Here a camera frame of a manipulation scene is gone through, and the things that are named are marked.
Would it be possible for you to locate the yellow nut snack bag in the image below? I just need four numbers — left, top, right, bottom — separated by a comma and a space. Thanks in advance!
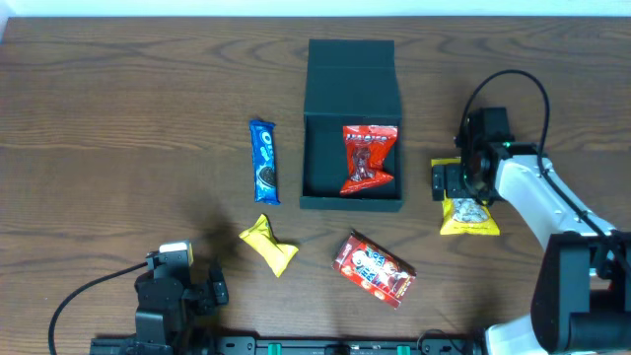
431, 157, 500, 236

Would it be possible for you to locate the red nut snack bag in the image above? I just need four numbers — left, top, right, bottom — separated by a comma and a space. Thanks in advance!
340, 125, 398, 195

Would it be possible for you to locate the red Meiji panda biscuit box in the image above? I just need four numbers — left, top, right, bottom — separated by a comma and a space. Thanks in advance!
331, 230, 417, 309

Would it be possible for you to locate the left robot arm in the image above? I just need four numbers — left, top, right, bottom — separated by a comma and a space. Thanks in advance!
117, 250, 229, 355

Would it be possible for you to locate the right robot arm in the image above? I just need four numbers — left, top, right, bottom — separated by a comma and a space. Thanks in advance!
421, 141, 630, 354

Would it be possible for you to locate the blue Oreo cookie pack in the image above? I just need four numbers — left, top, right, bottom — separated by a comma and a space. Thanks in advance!
248, 119, 280, 205

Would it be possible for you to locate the small yellow snack packet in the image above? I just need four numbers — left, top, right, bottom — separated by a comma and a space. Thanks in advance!
239, 214, 299, 278

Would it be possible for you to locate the black open gift box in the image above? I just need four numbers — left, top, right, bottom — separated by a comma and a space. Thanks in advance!
300, 39, 403, 212

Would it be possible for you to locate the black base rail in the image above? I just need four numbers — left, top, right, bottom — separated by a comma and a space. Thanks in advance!
89, 335, 487, 355

